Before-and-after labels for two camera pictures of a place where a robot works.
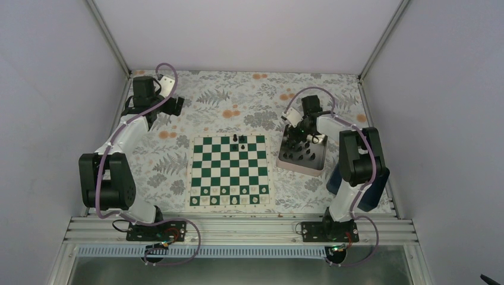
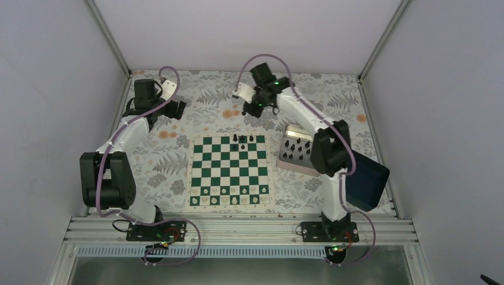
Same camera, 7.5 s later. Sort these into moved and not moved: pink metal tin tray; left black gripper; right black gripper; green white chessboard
Moved: right black gripper
Not moved: pink metal tin tray; left black gripper; green white chessboard
